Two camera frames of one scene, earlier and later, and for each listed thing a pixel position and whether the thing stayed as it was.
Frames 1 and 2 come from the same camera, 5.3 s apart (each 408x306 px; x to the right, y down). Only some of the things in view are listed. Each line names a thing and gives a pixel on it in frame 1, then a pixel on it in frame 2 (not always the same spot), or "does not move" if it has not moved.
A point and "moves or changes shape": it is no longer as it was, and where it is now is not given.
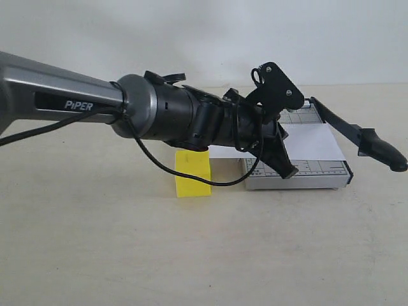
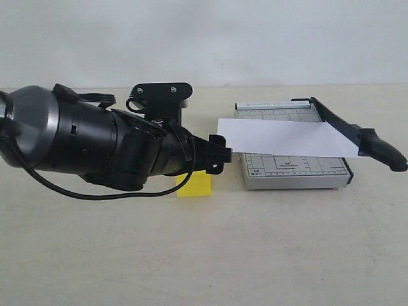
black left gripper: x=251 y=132 to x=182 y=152
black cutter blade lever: x=364 y=139 does not move
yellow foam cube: x=196 y=163 does not move
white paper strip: x=306 y=141 moves or changes shape
